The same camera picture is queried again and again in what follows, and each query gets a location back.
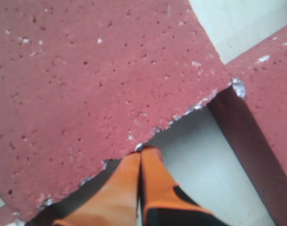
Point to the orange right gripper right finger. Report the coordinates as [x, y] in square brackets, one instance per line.
[163, 202]

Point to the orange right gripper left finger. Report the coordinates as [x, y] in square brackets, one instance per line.
[115, 204]

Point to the red brick right row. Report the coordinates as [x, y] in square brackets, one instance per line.
[255, 125]

